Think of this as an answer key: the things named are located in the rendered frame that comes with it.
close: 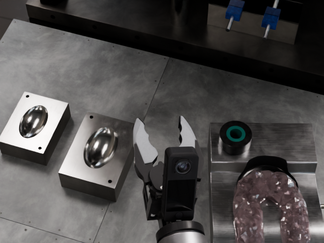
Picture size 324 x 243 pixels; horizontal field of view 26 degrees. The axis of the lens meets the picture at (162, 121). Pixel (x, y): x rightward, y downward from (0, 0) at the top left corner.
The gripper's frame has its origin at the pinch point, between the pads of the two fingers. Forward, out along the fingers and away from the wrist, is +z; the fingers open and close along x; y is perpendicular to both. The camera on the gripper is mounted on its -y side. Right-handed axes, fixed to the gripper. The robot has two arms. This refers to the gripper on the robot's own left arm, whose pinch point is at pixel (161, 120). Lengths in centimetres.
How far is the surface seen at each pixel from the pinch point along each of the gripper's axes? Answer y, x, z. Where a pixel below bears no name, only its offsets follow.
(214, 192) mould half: 55, 24, 17
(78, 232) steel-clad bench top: 67, -9, 16
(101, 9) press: 67, 5, 91
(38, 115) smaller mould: 64, -17, 50
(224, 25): 60, 40, 77
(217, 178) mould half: 55, 25, 21
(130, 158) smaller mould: 62, 6, 33
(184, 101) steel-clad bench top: 63, 24, 51
